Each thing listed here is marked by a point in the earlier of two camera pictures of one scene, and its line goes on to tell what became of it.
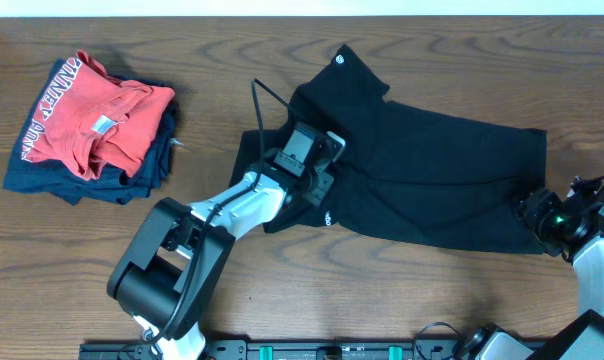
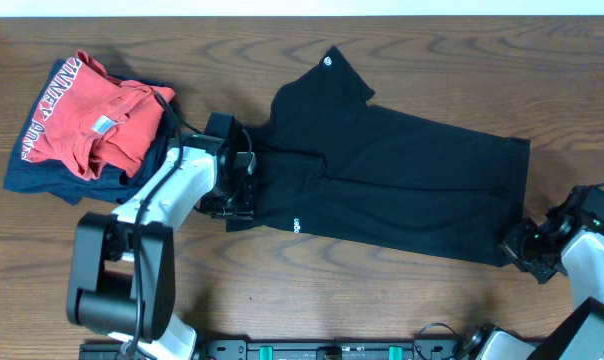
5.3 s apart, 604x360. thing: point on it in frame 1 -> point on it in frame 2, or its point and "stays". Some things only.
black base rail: (373, 350) stays
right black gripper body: (542, 212) -> (530, 251)
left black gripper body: (312, 187) -> (233, 199)
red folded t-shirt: (98, 119) stays
